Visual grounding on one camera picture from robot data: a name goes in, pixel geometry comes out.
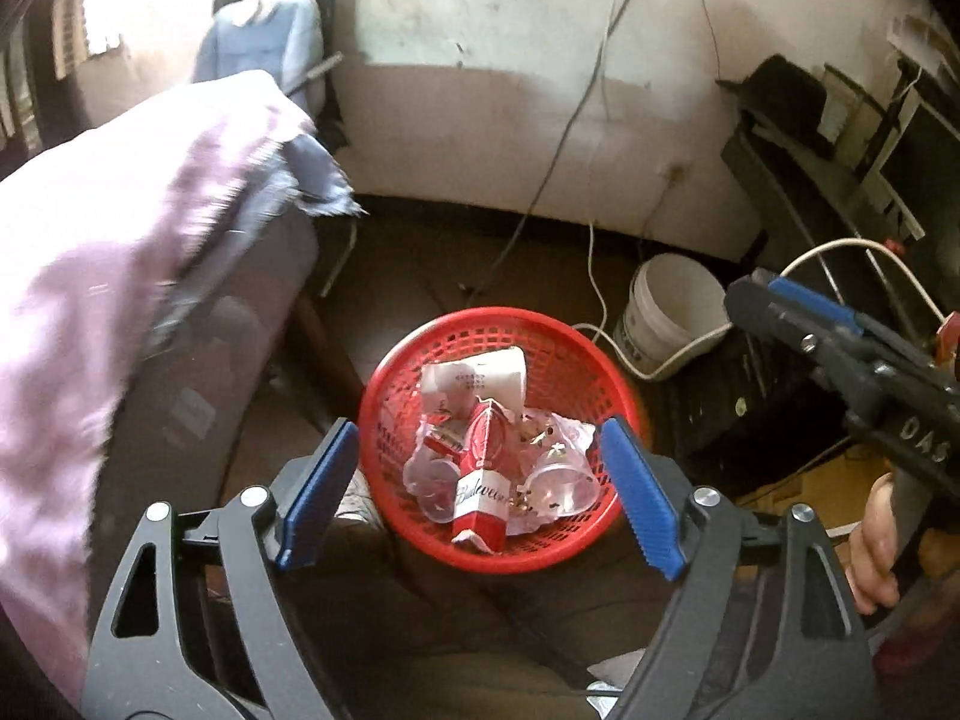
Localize red and white carton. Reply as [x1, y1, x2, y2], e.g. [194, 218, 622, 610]
[450, 401, 511, 552]

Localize clear plastic cup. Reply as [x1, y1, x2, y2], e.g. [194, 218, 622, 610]
[525, 461, 601, 518]

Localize black cable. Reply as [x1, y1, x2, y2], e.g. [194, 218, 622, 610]
[457, 0, 657, 293]

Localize beige cable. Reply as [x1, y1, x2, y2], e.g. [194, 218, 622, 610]
[574, 238, 950, 380]

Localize white paper cup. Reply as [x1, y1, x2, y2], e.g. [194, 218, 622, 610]
[420, 347, 527, 421]

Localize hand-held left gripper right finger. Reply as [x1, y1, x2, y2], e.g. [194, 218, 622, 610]
[598, 415, 878, 720]

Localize small red wrapper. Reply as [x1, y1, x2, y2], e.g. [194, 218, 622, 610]
[420, 427, 470, 458]

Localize blue grey cloth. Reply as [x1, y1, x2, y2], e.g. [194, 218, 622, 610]
[277, 131, 357, 222]

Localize clear floral plastic wrapper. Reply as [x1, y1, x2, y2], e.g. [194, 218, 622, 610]
[510, 409, 601, 481]

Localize red plastic mesh basket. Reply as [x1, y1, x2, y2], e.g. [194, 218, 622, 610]
[358, 306, 646, 575]

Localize person's right hand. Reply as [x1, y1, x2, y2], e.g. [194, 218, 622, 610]
[847, 474, 901, 616]

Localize black equipment frame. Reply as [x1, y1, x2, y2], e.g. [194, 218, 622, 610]
[720, 52, 960, 293]

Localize clear plastic cups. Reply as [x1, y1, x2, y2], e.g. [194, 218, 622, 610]
[403, 435, 462, 522]

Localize black box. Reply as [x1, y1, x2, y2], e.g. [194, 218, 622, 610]
[660, 330, 852, 473]

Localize white plastic bucket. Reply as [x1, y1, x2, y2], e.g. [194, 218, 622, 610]
[613, 253, 732, 382]

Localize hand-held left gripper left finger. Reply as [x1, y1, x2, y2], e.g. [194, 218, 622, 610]
[82, 418, 362, 720]

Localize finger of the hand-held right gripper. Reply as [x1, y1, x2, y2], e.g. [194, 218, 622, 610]
[754, 270, 923, 372]
[724, 277, 878, 406]

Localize blue chair cushion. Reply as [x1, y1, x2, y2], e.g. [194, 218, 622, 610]
[191, 0, 327, 113]

